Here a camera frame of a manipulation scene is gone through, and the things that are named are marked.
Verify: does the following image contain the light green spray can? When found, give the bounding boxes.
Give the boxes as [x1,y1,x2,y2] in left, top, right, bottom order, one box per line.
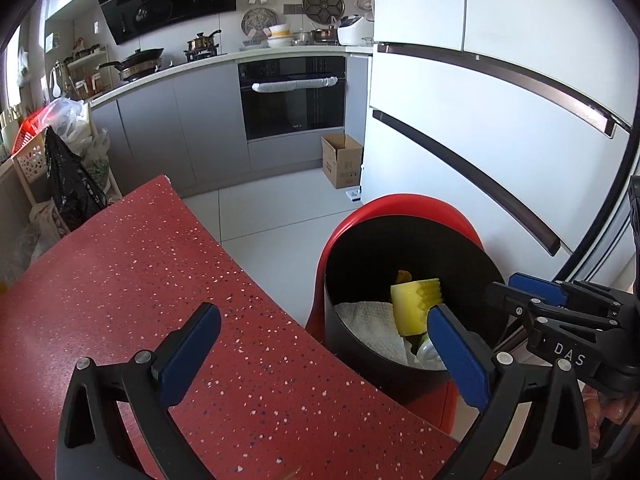
[416,334,446,372]

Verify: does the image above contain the black trash bin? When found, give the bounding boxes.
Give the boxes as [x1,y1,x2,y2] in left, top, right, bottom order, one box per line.
[323,216,508,404]

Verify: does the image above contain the person's right hand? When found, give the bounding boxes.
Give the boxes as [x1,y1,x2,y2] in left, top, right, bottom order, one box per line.
[582,386,630,448]

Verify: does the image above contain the red plastic chair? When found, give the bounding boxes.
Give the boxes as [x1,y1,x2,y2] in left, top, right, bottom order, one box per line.
[305,194,506,432]

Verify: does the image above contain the yellow sponge on tissue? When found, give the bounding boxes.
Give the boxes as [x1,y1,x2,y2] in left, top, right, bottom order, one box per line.
[334,278,442,370]

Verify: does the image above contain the white refrigerator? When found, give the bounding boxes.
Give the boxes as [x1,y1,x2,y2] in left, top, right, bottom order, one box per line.
[361,0,639,285]

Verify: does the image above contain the black plastic bag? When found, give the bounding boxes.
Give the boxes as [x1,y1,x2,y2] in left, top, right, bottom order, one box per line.
[44,126,107,231]

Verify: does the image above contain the beige storage rack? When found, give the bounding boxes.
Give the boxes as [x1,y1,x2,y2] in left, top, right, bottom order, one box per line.
[11,106,122,206]

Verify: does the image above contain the small cardboard box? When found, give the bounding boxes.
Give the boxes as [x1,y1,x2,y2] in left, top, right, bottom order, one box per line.
[321,132,363,188]

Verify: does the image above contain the red plastic basket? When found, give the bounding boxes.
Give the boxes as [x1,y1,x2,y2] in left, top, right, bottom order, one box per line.
[11,105,52,155]

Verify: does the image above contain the white plastic bag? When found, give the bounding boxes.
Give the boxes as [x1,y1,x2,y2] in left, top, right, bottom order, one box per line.
[40,98,92,155]

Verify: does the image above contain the grey lower cabinets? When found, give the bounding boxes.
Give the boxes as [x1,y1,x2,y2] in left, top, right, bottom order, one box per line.
[91,47,372,196]

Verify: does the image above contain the white rice cooker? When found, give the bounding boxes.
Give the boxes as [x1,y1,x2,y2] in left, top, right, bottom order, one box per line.
[337,14,374,47]

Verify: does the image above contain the black wok with lid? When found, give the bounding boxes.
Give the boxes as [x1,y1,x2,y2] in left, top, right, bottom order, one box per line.
[96,48,164,82]

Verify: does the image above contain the black built-in oven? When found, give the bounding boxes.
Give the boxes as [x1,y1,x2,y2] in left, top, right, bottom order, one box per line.
[238,56,346,141]

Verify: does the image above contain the steel cooking pot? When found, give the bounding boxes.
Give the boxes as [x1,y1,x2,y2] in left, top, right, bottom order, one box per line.
[184,29,221,62]

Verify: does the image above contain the round black baking mold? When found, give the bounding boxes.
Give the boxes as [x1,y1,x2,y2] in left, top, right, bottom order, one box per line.
[302,0,345,25]

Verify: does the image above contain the stacked white bowls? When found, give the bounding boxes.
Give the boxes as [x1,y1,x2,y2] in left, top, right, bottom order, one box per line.
[265,24,294,48]

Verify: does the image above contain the round patterned trivet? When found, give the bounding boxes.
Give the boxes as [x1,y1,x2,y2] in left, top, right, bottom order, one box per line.
[241,6,279,39]

